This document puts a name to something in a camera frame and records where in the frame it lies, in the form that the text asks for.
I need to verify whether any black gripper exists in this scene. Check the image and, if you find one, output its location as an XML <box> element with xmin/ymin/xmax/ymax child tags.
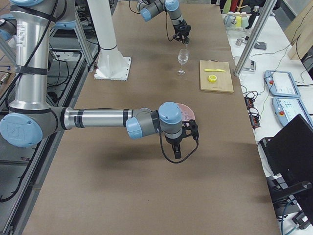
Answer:
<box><xmin>165</xmin><ymin>133</ymin><xmax>182</xmax><ymax>159</ymax></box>
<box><xmin>173</xmin><ymin>22</ymin><xmax>191</xmax><ymax>44</ymax></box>

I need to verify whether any steel jigger measuring cup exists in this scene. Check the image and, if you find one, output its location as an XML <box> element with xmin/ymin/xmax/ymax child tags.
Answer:
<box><xmin>183</xmin><ymin>37</ymin><xmax>190</xmax><ymax>48</ymax></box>

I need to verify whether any clear wine glass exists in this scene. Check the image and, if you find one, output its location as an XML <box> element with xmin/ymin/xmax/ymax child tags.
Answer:
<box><xmin>177</xmin><ymin>48</ymin><xmax>189</xmax><ymax>75</ymax></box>

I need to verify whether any pink bowl of ice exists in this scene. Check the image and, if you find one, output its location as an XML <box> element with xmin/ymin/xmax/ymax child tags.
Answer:
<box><xmin>178</xmin><ymin>103</ymin><xmax>195</xmax><ymax>121</ymax></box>

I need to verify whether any yellow plastic knife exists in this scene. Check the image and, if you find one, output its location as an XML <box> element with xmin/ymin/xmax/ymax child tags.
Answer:
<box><xmin>204</xmin><ymin>69</ymin><xmax>226</xmax><ymax>72</ymax></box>

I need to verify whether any bamboo cutting board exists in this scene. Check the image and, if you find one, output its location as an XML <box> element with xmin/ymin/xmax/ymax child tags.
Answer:
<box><xmin>200</xmin><ymin>60</ymin><xmax>234</xmax><ymax>93</ymax></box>

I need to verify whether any yellow lemon slice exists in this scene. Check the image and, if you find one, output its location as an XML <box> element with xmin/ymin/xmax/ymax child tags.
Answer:
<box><xmin>207</xmin><ymin>74</ymin><xmax>217</xmax><ymax>83</ymax></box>

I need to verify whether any upper teach pendant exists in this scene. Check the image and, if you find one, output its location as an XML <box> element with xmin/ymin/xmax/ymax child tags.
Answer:
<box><xmin>264</xmin><ymin>70</ymin><xmax>301</xmax><ymax>98</ymax></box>

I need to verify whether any teach pendant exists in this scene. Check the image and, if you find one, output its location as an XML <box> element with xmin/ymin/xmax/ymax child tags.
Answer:
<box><xmin>272</xmin><ymin>96</ymin><xmax>313</xmax><ymax>127</ymax></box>
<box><xmin>264</xmin><ymin>70</ymin><xmax>301</xmax><ymax>98</ymax></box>

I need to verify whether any black laptop monitor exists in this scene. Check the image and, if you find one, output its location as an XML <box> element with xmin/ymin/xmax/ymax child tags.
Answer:
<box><xmin>259</xmin><ymin>114</ymin><xmax>313</xmax><ymax>186</ymax></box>

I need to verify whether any wooden board upright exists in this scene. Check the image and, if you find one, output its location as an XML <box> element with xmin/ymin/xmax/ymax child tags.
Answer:
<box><xmin>284</xmin><ymin>0</ymin><xmax>313</xmax><ymax>60</ymax></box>

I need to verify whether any lower teach pendant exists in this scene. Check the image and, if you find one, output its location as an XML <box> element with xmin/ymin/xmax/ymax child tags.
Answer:
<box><xmin>272</xmin><ymin>96</ymin><xmax>313</xmax><ymax>127</ymax></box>

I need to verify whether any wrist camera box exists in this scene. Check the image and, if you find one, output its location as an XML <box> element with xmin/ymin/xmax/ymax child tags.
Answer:
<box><xmin>182</xmin><ymin>119</ymin><xmax>199</xmax><ymax>142</ymax></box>

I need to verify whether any white pedestal column base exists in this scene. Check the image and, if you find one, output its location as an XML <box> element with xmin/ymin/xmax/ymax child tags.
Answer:
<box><xmin>88</xmin><ymin>0</ymin><xmax>132</xmax><ymax>81</ymax></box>

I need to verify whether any aluminium frame post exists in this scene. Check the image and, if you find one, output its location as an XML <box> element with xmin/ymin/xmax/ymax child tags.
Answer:
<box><xmin>234</xmin><ymin>0</ymin><xmax>277</xmax><ymax>77</ymax></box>

